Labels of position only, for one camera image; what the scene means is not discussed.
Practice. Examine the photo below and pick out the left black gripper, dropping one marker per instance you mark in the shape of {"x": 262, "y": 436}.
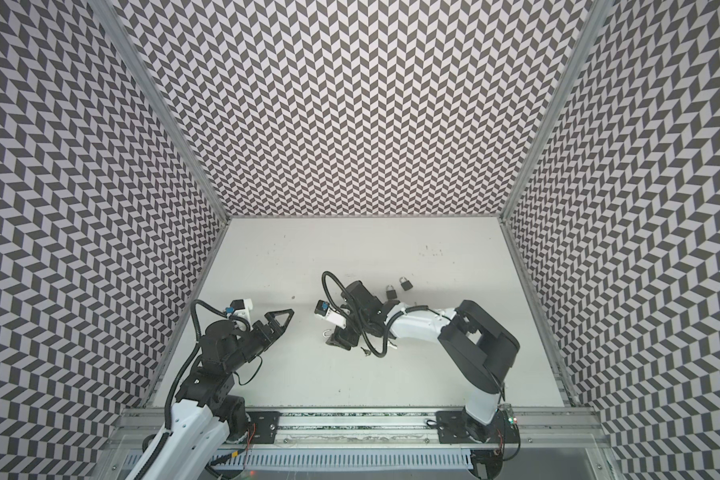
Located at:
{"x": 270, "y": 339}

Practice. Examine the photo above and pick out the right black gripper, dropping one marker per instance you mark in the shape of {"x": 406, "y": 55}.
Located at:
{"x": 341, "y": 335}

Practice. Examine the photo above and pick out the black padlock top with keys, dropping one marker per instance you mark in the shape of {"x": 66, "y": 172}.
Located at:
{"x": 406, "y": 284}

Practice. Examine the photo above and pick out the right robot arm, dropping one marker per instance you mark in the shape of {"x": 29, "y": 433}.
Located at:
{"x": 481, "y": 348}

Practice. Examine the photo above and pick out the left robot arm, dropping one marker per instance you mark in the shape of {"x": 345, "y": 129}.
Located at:
{"x": 200, "y": 413}

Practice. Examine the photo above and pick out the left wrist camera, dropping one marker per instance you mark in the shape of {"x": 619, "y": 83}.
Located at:
{"x": 239, "y": 311}

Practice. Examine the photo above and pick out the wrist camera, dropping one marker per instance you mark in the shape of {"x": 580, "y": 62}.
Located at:
{"x": 324, "y": 311}
{"x": 239, "y": 311}

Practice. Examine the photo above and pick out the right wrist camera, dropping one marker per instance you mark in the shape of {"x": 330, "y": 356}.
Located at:
{"x": 324, "y": 311}

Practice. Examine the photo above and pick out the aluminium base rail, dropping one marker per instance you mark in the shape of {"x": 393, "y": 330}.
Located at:
{"x": 314, "y": 440}

